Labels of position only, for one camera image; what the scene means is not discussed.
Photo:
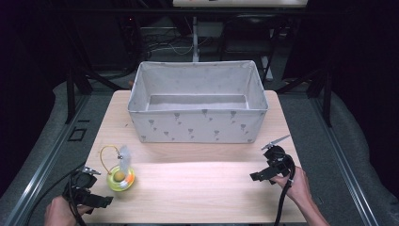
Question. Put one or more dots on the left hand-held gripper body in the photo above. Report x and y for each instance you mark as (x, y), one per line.
(83, 182)

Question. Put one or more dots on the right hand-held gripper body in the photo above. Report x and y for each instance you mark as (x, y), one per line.
(277, 158)

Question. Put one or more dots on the person's right hand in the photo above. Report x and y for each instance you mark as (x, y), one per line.
(296, 185)

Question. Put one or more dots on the person's left hand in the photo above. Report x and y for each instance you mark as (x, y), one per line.
(58, 213)

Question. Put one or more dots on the grey printed fabric storage box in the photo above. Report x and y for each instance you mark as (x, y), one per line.
(197, 128)

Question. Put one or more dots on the black metal stand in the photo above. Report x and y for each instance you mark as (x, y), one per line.
(327, 94)
(71, 94)

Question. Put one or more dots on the black chair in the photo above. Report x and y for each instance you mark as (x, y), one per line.
(247, 34)

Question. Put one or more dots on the light wooden desk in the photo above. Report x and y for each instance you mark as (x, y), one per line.
(240, 2)

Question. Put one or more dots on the black horizontal metal bar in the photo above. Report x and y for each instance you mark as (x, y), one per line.
(125, 11)

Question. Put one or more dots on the grey metal floor rail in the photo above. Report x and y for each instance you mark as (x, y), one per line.
(345, 163)
(47, 163)

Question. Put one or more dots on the white metal post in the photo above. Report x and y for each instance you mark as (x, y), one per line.
(195, 40)

